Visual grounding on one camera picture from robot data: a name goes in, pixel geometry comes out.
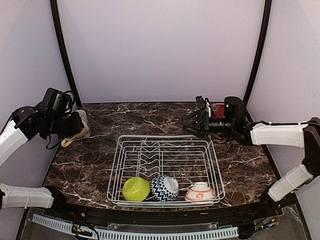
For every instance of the blue white zigzag bowl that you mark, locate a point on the blue white zigzag bowl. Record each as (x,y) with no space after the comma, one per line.
(164,188)

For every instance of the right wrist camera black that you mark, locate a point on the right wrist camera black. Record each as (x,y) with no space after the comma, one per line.
(234,107)

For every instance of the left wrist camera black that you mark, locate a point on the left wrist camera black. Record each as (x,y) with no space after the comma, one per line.
(57,101)

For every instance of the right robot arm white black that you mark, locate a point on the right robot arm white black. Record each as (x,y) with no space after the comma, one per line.
(295,146)

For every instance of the white red patterned bowl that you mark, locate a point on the white red patterned bowl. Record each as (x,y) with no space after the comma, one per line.
(200,193)

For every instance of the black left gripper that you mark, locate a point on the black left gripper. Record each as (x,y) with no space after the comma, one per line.
(78,126)

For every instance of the right black frame post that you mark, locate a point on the right black frame post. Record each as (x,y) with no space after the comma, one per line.
(259,50)

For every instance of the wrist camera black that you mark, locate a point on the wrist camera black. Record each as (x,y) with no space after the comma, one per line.
(234,107)
(57,101)

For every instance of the yellow mug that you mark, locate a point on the yellow mug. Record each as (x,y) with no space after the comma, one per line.
(69,140)

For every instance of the white slotted cable duct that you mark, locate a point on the white slotted cable duct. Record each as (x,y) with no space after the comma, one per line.
(117,231)

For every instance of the white patterned tall mug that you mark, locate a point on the white patterned tall mug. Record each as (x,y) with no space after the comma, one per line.
(86,131)

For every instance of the red floral plate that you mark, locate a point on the red floral plate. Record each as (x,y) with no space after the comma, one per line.
(218,110)

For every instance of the lime green bowl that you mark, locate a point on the lime green bowl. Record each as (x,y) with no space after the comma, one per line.
(136,189)

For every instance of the black front rail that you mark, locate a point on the black front rail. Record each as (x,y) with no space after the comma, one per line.
(246,217)

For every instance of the left black frame post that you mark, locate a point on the left black frame post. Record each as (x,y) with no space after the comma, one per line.
(63,51)

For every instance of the black frame post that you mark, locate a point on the black frame post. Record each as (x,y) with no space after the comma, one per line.
(63,51)
(259,50)

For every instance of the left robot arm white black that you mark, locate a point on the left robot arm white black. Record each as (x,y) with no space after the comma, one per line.
(23,125)

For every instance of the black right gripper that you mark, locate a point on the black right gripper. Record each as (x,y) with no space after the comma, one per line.
(201,116)

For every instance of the white wire dish rack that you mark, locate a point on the white wire dish rack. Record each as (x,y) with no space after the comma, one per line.
(175,171)

